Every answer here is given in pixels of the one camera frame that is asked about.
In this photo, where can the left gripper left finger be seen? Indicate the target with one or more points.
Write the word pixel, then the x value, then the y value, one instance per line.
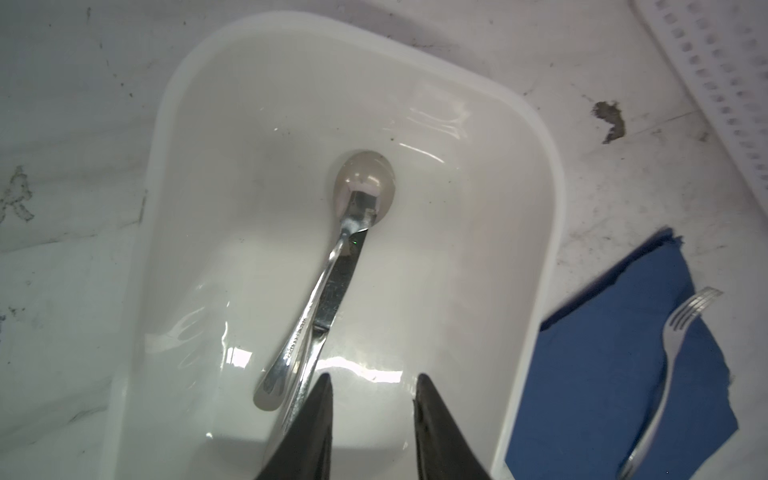
pixel 305 451

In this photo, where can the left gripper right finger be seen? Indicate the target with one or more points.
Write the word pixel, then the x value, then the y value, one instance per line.
pixel 441 450

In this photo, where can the silver table knife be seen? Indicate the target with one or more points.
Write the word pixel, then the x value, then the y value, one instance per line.
pixel 358 216

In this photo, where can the blue paper napkin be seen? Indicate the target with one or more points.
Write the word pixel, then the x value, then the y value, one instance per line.
pixel 598 372

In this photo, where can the silver spoon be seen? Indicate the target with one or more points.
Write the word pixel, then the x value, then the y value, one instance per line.
pixel 365 171

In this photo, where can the silver fork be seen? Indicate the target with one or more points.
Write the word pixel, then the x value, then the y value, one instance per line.
pixel 673 335

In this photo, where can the white rectangular plastic tray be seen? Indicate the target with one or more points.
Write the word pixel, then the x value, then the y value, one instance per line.
pixel 292 155

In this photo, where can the white perforated plastic basket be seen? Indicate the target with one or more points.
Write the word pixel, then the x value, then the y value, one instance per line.
pixel 718 49

